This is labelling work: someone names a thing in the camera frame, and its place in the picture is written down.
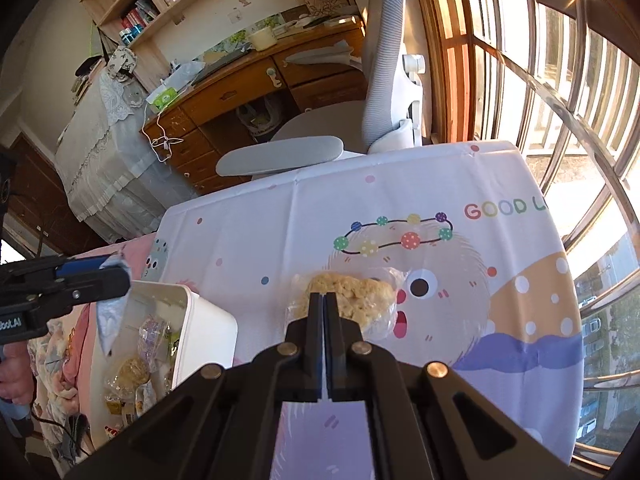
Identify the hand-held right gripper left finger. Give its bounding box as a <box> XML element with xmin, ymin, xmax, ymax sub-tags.
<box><xmin>62</xmin><ymin>291</ymin><xmax>327</xmax><ymax>480</ymax></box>

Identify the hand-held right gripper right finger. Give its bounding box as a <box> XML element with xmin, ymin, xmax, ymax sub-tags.
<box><xmin>325</xmin><ymin>291</ymin><xmax>591</xmax><ymax>480</ymax></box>

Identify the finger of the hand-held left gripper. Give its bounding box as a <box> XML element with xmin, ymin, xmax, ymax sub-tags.
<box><xmin>29</xmin><ymin>266</ymin><xmax>132</xmax><ymax>312</ymax></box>
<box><xmin>0</xmin><ymin>254</ymin><xmax>120</xmax><ymax>289</ymax></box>

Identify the blue snack packet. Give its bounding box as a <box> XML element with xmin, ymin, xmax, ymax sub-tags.
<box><xmin>96</xmin><ymin>255</ymin><xmax>132</xmax><ymax>357</ymax></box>

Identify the green snack packet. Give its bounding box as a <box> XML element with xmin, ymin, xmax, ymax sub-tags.
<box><xmin>165</xmin><ymin>327</ymin><xmax>182</xmax><ymax>366</ymax></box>

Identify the white plastic bin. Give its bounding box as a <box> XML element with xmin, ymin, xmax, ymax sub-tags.
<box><xmin>89</xmin><ymin>280</ymin><xmax>239</xmax><ymax>448</ymax></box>

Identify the person's left hand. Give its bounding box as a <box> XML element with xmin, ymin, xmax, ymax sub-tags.
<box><xmin>0</xmin><ymin>344</ymin><xmax>37</xmax><ymax>402</ymax></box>

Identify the white printed blanket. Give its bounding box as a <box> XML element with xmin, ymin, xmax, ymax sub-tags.
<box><xmin>27</xmin><ymin>280</ymin><xmax>98</xmax><ymax>441</ymax></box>

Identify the pink bed sheet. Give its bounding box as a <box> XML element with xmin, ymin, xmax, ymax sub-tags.
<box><xmin>75</xmin><ymin>234</ymin><xmax>158</xmax><ymax>411</ymax></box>

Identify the dark wooden cabinet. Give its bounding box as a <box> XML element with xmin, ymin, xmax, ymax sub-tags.
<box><xmin>5</xmin><ymin>132</ymin><xmax>108</xmax><ymax>256</ymax></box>

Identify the white lace cloth cover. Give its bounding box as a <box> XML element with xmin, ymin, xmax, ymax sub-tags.
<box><xmin>52</xmin><ymin>67</ymin><xmax>201</xmax><ymax>243</ymax></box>

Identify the green tissue box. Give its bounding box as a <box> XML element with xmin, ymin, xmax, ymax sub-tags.
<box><xmin>152</xmin><ymin>87</ymin><xmax>181</xmax><ymax>111</ymax></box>

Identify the printed cartoon tablecloth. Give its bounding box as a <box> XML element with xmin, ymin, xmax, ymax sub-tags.
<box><xmin>142</xmin><ymin>141</ymin><xmax>586</xmax><ymax>480</ymax></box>

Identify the floral fabric bag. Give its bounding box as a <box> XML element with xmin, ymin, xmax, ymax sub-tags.
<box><xmin>107</xmin><ymin>46</ymin><xmax>138</xmax><ymax>78</ymax></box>

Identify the white plastic bag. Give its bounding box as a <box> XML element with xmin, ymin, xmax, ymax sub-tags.
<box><xmin>162</xmin><ymin>60</ymin><xmax>207</xmax><ymax>88</ymax></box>

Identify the plastic bag under desk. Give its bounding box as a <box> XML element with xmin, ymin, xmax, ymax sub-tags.
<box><xmin>235</xmin><ymin>97</ymin><xmax>286</xmax><ymax>136</ymax></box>

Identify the wooden desk with drawers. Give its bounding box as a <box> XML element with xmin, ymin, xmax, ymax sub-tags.
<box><xmin>140</xmin><ymin>20</ymin><xmax>371</xmax><ymax>196</ymax></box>

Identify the dark laptop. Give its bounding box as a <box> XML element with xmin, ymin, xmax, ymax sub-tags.
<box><xmin>192</xmin><ymin>50</ymin><xmax>251</xmax><ymax>83</ymax></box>

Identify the row of slanted books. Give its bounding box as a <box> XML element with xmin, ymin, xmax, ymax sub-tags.
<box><xmin>122</xmin><ymin>0</ymin><xmax>162</xmax><ymax>31</ymax></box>

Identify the wooden bookshelf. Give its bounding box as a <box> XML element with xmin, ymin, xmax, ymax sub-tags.
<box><xmin>80</xmin><ymin>0</ymin><xmax>361</xmax><ymax>61</ymax></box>

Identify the cream pot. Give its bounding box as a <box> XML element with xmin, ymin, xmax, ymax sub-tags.
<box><xmin>248</xmin><ymin>27</ymin><xmax>278</xmax><ymax>51</ymax></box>

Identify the grey office chair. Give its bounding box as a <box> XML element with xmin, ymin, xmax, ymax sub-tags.
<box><xmin>216</xmin><ymin>0</ymin><xmax>433</xmax><ymax>181</ymax></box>

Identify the window with metal grille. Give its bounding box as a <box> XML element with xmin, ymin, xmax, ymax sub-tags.
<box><xmin>415</xmin><ymin>0</ymin><xmax>640</xmax><ymax>466</ymax></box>

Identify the black cable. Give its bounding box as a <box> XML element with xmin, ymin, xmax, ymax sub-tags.
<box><xmin>27</xmin><ymin>407</ymin><xmax>91</xmax><ymax>458</ymax></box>

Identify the white charger cable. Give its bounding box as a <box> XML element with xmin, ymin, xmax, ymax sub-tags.
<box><xmin>141</xmin><ymin>100</ymin><xmax>183</xmax><ymax>163</ymax></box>

